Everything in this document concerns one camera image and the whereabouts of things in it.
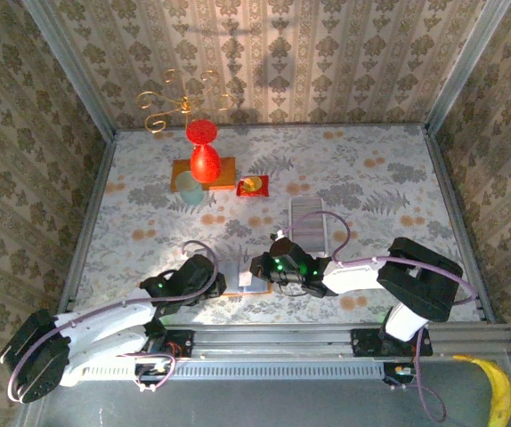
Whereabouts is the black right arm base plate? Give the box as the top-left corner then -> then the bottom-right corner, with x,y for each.
351,327 -> 434,358

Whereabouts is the white slotted cable duct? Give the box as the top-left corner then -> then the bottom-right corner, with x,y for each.
84,359 -> 385,382

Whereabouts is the red square packet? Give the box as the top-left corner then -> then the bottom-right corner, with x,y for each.
236,174 -> 271,198

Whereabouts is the aluminium frame rail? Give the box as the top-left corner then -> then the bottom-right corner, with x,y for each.
139,323 -> 511,364

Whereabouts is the gold wire stand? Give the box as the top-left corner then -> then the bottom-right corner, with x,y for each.
134,68 -> 239,134

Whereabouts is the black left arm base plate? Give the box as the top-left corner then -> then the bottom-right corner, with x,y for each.
143,326 -> 194,359

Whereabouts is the orange leather card holder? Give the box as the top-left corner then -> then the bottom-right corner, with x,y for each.
216,260 -> 273,298

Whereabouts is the aluminium side rail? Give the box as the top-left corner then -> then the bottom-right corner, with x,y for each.
57,131 -> 118,312
423,124 -> 499,324

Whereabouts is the orange wooden block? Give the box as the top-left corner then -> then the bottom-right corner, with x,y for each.
170,157 -> 238,193

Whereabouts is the clear plastic card rack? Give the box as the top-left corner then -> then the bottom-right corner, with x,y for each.
288,195 -> 329,254

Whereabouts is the pale green cup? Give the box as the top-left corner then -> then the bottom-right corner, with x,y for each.
174,172 -> 205,205

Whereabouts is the red goblet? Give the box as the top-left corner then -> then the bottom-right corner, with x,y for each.
186,118 -> 220,183

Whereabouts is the aluminium corner post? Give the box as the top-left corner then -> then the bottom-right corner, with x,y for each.
20,0 -> 118,141
424,0 -> 511,133

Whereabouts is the yellow banana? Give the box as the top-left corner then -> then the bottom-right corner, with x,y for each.
452,353 -> 511,427

